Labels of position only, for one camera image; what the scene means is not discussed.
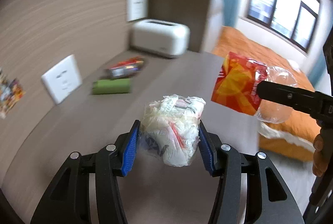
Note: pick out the green packet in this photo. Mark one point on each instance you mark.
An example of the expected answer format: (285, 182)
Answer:
(111, 86)

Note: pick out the bed with orange blanket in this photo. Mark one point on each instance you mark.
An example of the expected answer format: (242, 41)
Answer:
(275, 135)

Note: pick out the person's right hand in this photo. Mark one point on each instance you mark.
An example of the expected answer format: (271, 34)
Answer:
(318, 156)

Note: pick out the red orange snack bag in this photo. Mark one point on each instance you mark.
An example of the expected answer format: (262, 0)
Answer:
(236, 83)

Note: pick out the colourful packet at left edge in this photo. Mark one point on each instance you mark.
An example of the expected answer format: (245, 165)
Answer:
(10, 95)

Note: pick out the dark framed window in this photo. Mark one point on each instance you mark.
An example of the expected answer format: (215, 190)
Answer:
(283, 3)

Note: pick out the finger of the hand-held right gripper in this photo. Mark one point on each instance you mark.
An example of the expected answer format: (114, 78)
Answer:
(288, 96)

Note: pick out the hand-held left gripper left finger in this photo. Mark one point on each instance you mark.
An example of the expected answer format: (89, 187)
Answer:
(130, 151)

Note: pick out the white wall socket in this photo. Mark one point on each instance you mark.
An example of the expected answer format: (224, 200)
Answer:
(62, 78)
(136, 8)

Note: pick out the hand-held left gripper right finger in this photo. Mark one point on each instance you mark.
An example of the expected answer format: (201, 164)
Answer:
(206, 152)

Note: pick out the white plastic bag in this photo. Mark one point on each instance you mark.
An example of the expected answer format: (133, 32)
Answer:
(174, 130)

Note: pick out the white toaster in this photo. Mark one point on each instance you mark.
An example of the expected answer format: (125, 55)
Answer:
(160, 36)

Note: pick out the dark red snack packet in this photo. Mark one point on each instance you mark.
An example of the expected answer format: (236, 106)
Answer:
(126, 68)

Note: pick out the beige padded headboard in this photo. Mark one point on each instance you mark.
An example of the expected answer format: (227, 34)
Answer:
(218, 18)

